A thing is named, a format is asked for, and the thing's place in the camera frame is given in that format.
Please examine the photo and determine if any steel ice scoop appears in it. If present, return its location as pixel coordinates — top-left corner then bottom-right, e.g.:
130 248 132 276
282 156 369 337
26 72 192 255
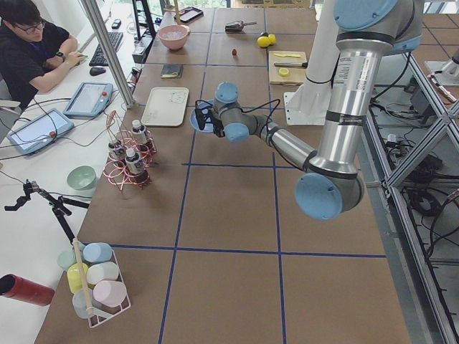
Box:
224 21 257 33

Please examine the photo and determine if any red cylinder bottle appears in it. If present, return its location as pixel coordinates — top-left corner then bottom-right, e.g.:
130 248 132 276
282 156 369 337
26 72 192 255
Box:
1 274 55 306

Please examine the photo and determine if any bottle white cap left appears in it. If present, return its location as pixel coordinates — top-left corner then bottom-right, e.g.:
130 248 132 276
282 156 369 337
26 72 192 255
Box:
108 140 126 161

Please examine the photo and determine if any black keyboard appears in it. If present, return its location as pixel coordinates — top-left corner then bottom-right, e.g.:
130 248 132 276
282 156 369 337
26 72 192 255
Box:
87 31 125 67

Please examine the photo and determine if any aluminium frame post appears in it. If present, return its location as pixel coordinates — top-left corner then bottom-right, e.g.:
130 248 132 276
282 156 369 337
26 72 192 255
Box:
81 0 135 109

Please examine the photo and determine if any yellow pastel cup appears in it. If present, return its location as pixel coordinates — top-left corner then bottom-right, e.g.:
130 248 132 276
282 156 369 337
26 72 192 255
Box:
67 263 82 294

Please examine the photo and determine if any grey folded cloth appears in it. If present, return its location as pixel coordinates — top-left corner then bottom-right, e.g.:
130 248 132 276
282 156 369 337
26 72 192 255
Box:
161 64 184 79

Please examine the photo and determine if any yellow plastic knife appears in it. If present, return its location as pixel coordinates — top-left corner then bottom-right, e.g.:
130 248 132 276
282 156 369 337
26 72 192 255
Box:
274 53 302 58

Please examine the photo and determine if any yellow lemon round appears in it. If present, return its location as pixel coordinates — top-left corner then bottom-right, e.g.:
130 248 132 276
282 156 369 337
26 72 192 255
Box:
257 36 271 48

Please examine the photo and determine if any blue plate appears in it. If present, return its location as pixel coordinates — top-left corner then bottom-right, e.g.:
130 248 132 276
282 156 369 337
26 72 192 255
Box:
189 100 214 133

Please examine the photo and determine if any cream bear tray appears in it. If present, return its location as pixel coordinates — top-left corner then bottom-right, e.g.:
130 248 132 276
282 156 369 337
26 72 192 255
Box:
141 87 189 127

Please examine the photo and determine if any blue pastel cup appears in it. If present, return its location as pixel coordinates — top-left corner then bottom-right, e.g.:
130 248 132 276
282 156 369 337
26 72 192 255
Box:
82 242 113 263

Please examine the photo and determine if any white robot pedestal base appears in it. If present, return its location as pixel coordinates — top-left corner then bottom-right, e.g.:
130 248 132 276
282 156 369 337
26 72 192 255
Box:
284 0 339 125

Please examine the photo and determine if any wooden cutting board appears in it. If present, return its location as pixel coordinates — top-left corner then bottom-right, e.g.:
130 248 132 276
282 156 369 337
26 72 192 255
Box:
268 51 308 85

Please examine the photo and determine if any bottle white cap right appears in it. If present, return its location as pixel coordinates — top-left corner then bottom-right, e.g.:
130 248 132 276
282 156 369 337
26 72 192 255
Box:
132 120 148 144

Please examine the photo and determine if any white wire cup rack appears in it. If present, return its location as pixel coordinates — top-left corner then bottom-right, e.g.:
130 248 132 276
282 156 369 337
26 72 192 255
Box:
57 238 131 328

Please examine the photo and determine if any copper wire bottle rack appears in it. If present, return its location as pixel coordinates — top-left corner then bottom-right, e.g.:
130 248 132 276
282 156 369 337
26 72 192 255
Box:
103 111 157 190

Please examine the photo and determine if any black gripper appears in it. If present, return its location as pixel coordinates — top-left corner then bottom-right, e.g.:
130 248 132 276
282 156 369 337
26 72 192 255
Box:
194 100 225 138

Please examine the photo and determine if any pink pastel cup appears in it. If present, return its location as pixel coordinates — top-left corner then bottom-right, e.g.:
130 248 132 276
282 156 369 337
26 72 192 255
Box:
93 280 127 307

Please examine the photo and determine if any teach pendant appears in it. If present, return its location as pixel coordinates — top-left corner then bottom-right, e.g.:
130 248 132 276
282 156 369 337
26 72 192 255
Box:
63 82 113 118
6 108 75 155

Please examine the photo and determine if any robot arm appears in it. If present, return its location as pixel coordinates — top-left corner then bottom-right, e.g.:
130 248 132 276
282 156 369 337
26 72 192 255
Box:
194 1 424 220

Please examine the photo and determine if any teach pendant far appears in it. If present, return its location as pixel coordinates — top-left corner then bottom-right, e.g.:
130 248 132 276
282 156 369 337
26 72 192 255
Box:
63 82 113 118

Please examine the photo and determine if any teach pendant near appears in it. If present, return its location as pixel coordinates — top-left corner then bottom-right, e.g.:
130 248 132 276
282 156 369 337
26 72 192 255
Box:
6 108 75 155

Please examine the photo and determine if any yellow lemon oval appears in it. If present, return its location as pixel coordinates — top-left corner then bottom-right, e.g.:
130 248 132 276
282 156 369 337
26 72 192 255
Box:
268 34 276 45

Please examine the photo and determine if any bottle white cap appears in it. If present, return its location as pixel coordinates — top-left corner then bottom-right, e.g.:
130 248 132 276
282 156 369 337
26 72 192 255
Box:
132 120 148 144
108 140 126 161
126 148 145 176

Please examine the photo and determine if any lemon half slice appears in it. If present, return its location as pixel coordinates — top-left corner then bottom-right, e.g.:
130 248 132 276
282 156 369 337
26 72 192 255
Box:
278 67 290 77

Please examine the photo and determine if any pink bowl with ice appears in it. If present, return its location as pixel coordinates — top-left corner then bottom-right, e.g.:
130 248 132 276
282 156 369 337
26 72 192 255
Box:
158 25 190 50

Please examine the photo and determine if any white pastel cup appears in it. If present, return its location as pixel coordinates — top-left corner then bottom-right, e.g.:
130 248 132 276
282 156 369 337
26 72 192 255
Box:
87 262 119 285

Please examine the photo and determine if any seated person black shirt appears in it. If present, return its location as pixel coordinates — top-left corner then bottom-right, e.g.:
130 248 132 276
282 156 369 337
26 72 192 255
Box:
1 1 85 109

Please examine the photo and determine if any black tripod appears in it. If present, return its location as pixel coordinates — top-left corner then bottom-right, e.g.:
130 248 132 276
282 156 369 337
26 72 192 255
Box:
4 178 90 248

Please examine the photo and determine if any bottle white cap lower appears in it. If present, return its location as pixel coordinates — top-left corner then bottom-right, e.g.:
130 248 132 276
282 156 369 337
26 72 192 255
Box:
126 148 145 176

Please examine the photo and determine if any black computer mouse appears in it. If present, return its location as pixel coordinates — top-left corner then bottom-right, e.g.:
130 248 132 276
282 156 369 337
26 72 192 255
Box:
89 66 106 77

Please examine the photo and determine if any steel muddler black tip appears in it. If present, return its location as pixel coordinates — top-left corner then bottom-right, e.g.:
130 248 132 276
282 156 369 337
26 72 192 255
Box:
274 62 308 69

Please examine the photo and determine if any mint green bowl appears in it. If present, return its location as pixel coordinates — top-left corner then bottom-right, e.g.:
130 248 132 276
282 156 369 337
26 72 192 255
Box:
67 166 97 191

